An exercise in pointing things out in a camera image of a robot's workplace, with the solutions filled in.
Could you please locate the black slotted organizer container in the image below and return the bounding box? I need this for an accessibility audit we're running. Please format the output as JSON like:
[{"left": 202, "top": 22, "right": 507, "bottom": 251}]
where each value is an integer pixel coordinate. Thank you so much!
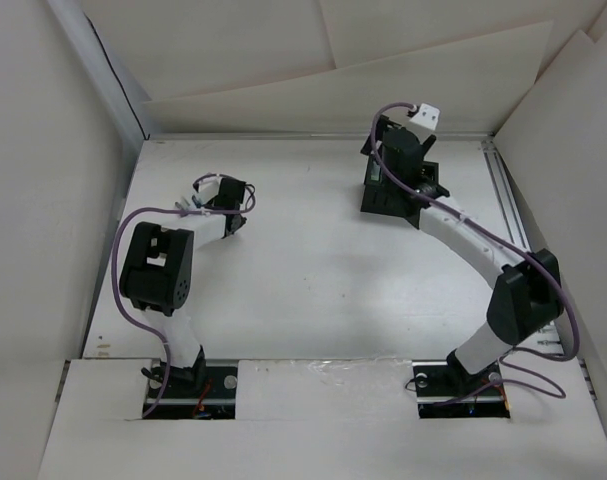
[{"left": 360, "top": 155, "right": 449, "bottom": 228}]

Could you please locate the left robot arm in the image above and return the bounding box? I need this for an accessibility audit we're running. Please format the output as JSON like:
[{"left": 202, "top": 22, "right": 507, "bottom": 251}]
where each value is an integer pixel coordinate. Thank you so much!
[{"left": 118, "top": 174, "right": 256, "bottom": 397}]

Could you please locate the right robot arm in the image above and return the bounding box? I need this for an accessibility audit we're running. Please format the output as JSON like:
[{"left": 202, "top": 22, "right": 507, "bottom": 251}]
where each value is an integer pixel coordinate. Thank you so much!
[{"left": 361, "top": 114, "right": 565, "bottom": 394}]

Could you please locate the light blue gel pen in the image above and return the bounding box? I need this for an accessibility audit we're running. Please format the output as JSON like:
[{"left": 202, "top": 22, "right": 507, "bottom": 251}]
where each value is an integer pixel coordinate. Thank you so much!
[{"left": 191, "top": 195, "right": 207, "bottom": 208}]

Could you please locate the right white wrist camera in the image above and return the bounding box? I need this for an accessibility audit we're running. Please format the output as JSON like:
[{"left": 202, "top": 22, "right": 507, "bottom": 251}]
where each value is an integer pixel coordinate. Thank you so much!
[{"left": 408, "top": 103, "right": 441, "bottom": 132}]

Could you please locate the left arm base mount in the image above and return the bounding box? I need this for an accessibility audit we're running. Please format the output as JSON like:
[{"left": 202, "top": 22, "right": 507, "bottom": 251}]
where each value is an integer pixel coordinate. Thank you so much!
[{"left": 144, "top": 359, "right": 238, "bottom": 420}]

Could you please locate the aluminium rail right side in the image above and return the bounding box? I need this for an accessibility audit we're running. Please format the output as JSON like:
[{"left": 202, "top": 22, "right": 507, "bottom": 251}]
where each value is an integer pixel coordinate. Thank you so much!
[{"left": 480, "top": 139, "right": 599, "bottom": 401}]

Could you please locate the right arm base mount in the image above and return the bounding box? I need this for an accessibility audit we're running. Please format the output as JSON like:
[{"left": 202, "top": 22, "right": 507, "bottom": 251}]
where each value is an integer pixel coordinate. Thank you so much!
[{"left": 405, "top": 360, "right": 510, "bottom": 419}]

